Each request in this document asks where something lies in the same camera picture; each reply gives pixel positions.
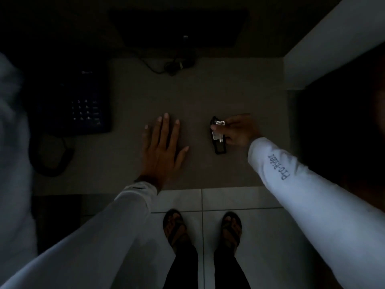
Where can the person's right hand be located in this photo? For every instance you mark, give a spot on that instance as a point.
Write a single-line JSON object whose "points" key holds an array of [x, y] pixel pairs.
{"points": [[242, 130]]}

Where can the person's left hand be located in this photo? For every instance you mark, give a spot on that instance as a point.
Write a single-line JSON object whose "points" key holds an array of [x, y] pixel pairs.
{"points": [[159, 156]]}

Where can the person's left middle finger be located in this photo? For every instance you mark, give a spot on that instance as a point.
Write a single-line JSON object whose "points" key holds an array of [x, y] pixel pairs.
{"points": [[166, 126]]}

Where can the person's left little finger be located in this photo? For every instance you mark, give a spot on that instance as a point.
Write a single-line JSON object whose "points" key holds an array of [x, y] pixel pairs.
{"points": [[147, 136]]}

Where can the person's right thumb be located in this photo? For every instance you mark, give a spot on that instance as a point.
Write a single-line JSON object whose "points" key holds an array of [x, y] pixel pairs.
{"points": [[229, 140]]}

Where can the person's left thumb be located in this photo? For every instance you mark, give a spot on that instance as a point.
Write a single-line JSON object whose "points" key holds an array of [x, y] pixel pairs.
{"points": [[182, 156]]}

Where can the black key fob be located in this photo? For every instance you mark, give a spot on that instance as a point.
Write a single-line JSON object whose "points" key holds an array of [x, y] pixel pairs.
{"points": [[219, 145]]}

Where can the person's right forearm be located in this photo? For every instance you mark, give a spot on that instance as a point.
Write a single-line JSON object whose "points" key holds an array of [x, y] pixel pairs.
{"points": [[315, 207]]}

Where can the person's left forearm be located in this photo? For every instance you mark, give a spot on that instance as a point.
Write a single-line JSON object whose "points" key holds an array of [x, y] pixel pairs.
{"points": [[90, 237]]}

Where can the person's left sandal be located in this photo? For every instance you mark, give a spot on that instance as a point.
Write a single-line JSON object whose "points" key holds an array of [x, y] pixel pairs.
{"points": [[175, 228]]}

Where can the person's sandal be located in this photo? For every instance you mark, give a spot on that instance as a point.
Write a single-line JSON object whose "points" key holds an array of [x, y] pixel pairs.
{"points": [[175, 228], [231, 230]]}

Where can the dark desk telephone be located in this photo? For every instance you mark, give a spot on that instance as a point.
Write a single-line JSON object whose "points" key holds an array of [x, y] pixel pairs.
{"points": [[75, 99]]}

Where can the person's right sandal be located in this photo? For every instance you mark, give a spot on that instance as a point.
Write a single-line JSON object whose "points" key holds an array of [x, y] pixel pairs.
{"points": [[231, 230]]}

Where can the black computer monitor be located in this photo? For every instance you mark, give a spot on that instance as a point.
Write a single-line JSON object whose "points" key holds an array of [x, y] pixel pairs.
{"points": [[180, 27]]}

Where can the person's left trouser leg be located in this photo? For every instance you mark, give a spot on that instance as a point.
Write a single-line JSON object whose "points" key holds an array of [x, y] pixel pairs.
{"points": [[182, 267]]}

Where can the person's trouser leg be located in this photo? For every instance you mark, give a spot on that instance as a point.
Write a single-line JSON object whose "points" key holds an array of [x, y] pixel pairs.
{"points": [[182, 267], [230, 269]]}

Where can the dark wooden cabinet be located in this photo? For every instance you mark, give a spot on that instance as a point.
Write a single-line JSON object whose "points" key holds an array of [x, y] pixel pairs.
{"points": [[340, 123]]}

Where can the person's right trouser leg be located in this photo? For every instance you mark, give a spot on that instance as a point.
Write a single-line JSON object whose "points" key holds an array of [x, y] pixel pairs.
{"points": [[230, 269]]}

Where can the white garment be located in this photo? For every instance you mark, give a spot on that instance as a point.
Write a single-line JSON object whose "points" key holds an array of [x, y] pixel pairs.
{"points": [[13, 162]]}

